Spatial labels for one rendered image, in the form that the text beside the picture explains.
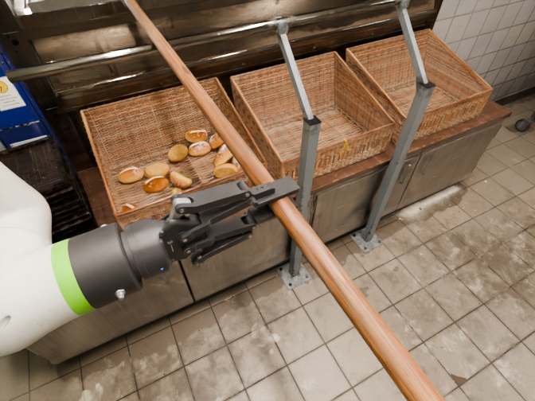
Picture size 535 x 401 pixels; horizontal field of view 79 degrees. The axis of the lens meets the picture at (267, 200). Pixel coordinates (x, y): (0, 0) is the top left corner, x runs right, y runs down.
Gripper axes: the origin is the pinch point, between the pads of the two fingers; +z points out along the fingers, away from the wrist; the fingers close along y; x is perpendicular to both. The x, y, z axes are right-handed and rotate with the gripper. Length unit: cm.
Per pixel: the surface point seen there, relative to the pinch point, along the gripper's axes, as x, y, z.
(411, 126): -39, 38, 82
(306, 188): -39, 50, 36
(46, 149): -84, 35, -42
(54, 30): -100, 5, -25
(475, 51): -98, 55, 203
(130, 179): -80, 56, -21
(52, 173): -69, 35, -41
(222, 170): -66, 54, 13
